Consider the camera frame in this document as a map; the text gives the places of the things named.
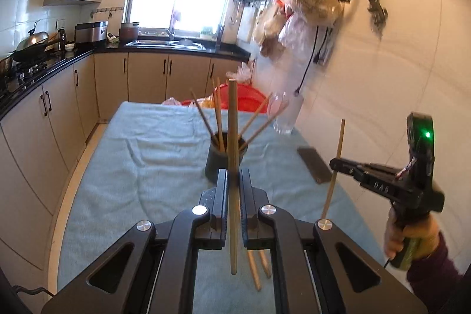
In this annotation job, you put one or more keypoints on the steel wok lid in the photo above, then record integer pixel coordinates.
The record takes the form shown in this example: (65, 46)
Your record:
(35, 39)

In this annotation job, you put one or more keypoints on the black wok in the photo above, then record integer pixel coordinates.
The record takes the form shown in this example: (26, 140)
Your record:
(29, 53)

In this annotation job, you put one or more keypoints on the steel rice cooker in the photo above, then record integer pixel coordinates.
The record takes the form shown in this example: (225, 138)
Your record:
(90, 32)

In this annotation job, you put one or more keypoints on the hanging plastic bags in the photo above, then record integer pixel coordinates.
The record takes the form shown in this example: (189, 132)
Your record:
(312, 1)

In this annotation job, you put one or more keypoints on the person's right hand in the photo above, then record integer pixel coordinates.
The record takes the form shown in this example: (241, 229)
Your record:
(423, 233)

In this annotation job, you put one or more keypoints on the person's right forearm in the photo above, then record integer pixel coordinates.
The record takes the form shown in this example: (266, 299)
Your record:
(438, 270)

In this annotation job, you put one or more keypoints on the crumpled clear plastic bag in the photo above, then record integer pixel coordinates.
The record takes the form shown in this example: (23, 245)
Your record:
(241, 73)

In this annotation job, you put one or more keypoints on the brown clay pot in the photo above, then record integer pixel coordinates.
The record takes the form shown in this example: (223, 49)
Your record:
(128, 32)

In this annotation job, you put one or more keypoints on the dark smartphone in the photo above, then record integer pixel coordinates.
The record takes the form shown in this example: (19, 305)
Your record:
(314, 165)

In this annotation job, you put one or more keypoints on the blue-grey tablecloth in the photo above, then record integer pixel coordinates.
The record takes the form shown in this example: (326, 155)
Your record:
(147, 170)

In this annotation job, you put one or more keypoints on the steel kettle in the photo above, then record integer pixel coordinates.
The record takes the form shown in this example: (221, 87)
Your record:
(61, 40)

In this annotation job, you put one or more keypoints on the steel sink faucet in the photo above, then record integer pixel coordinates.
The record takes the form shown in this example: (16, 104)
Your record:
(171, 34)

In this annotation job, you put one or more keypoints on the white cutting board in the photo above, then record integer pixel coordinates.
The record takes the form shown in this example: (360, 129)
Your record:
(246, 23)

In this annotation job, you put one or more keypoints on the steel pan with food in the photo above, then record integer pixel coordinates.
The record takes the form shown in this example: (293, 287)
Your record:
(4, 67)

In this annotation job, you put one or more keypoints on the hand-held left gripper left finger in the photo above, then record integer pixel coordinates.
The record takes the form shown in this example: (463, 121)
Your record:
(220, 200)

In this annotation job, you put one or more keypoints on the steel kitchen sink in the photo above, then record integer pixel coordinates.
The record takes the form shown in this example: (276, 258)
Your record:
(154, 43)

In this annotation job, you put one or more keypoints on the black kitchen countertop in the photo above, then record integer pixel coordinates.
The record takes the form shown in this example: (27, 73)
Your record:
(79, 54)

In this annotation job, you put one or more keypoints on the beige kitchen base cabinets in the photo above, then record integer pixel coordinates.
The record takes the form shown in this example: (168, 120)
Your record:
(62, 122)

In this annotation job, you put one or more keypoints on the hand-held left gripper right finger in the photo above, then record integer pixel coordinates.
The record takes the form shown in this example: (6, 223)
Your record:
(246, 200)

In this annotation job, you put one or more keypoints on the black perforated utensil holder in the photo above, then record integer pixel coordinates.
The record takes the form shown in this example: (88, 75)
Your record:
(217, 161)

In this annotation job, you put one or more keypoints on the black gas stove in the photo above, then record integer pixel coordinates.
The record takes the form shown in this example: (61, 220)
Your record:
(31, 73)

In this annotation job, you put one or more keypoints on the red plastic basket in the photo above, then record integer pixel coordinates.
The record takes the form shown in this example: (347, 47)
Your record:
(243, 98)

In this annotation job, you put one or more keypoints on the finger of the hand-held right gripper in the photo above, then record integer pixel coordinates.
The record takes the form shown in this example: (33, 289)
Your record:
(342, 165)

